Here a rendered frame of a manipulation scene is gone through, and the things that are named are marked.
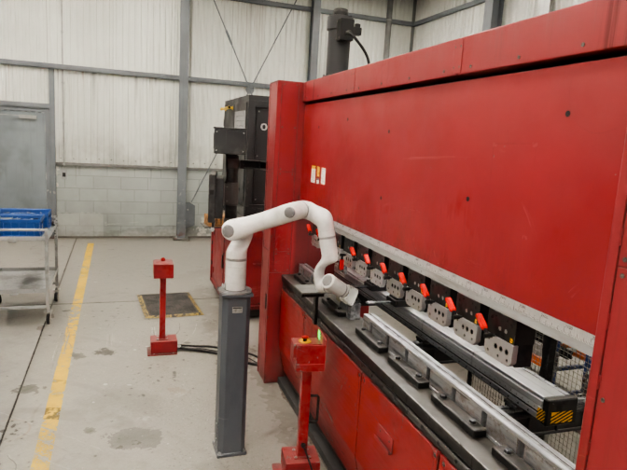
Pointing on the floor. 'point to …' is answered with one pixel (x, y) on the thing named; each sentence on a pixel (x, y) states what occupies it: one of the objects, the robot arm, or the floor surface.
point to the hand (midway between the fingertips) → (356, 300)
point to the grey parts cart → (17, 281)
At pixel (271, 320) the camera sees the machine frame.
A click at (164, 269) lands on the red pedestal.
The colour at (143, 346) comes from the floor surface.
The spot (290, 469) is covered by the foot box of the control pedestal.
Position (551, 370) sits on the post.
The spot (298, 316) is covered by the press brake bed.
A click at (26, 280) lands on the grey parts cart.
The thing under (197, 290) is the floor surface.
